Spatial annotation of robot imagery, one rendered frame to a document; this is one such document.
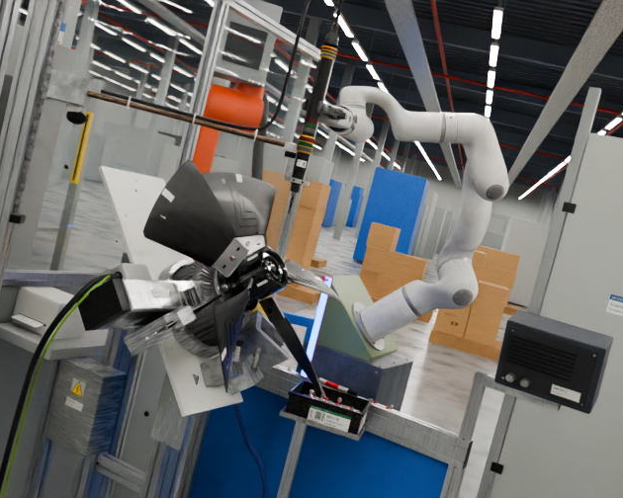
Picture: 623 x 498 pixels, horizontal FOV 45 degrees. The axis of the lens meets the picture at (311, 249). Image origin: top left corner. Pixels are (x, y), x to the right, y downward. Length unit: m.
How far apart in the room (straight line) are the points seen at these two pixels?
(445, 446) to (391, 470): 0.20
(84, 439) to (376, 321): 1.05
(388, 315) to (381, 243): 8.68
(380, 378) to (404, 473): 0.35
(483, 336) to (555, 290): 5.99
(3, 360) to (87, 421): 0.43
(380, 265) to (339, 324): 8.69
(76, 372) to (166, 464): 0.34
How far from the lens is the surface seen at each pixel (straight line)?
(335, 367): 2.54
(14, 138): 2.02
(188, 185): 1.79
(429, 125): 2.21
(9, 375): 2.43
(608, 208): 3.56
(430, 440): 2.23
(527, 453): 3.67
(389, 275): 11.23
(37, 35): 2.03
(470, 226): 2.39
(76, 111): 2.02
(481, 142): 2.26
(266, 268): 1.87
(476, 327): 9.51
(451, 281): 2.45
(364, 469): 2.34
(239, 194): 2.08
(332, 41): 2.02
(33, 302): 2.23
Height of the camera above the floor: 1.43
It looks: 4 degrees down
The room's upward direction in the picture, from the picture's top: 14 degrees clockwise
